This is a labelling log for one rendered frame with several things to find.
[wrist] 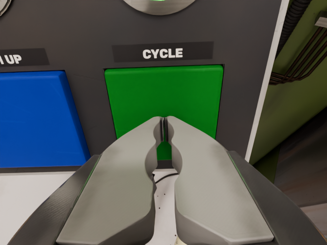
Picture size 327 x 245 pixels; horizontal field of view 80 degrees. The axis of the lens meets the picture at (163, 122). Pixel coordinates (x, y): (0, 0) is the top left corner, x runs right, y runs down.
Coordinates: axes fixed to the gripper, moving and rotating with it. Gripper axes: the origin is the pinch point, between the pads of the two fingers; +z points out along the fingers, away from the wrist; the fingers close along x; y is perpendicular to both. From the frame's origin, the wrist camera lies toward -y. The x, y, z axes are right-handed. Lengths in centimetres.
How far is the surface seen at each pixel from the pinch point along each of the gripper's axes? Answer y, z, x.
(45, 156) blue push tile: 3.4, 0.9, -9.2
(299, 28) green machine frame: -1.8, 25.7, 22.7
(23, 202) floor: 84, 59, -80
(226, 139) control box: 2.9, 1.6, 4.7
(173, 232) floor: 92, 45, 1
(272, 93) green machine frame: 13.1, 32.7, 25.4
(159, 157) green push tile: 4.2, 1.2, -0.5
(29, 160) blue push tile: 3.8, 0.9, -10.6
